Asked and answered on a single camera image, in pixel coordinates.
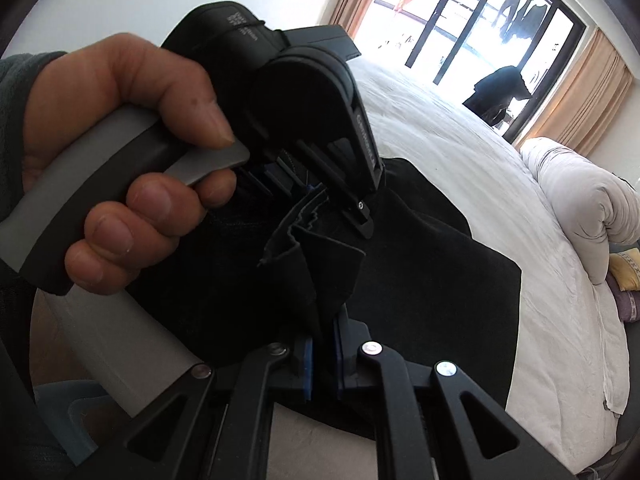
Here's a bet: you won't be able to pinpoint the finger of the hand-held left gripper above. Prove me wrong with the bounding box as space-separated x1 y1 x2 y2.
236 146 329 201
341 190 377 241

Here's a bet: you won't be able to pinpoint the light blue plastic object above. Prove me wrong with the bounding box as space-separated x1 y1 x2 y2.
32 379 118 466

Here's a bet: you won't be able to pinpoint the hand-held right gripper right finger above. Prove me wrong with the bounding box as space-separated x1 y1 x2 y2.
333 311 577 480

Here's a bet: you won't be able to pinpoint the person's left hand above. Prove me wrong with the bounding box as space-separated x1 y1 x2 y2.
21 32 239 296

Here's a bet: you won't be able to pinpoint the dark hanging clothes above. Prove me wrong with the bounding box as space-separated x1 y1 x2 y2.
495 0 552 44

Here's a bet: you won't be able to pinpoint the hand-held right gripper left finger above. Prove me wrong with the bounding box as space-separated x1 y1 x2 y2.
70 336 316 480

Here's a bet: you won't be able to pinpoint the person's left forearm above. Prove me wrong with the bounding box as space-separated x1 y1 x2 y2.
0 51 68 201

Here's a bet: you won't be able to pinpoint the black hanging garment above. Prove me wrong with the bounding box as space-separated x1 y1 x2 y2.
462 65 534 129

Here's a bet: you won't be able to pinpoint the rolled white duvet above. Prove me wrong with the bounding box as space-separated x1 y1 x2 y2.
520 136 640 286

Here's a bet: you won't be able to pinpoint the black denim pants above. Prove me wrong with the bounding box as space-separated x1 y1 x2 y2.
127 157 523 441

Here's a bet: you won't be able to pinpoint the purple pillow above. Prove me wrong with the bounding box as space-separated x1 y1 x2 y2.
615 287 640 322

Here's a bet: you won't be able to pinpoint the yellow pillow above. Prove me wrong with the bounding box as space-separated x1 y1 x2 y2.
607 252 640 292

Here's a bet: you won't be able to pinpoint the black framed glass door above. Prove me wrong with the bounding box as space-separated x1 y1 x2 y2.
359 0 587 144

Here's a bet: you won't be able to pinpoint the white bed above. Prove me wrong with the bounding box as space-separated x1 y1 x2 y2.
27 52 640 476

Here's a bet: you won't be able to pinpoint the white folded sheet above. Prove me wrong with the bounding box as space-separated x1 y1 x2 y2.
597 310 632 416

